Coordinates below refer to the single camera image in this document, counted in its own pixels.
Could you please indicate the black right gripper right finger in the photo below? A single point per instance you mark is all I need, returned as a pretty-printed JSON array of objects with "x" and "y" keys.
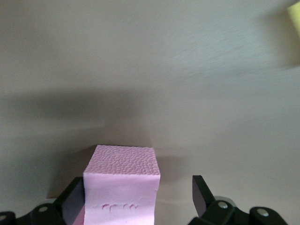
[{"x": 222, "y": 215}]

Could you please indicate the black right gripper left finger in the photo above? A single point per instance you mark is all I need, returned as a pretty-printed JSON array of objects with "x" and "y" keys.
[{"x": 47, "y": 215}]

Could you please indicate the pink foam cube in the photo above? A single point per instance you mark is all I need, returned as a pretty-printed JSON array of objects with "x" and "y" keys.
[{"x": 122, "y": 187}]

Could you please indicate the yellow foam cube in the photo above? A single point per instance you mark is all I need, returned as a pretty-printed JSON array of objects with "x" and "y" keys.
[{"x": 294, "y": 16}]

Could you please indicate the brown table cover sheet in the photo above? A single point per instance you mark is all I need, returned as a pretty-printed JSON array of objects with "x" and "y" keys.
[{"x": 140, "y": 58}]

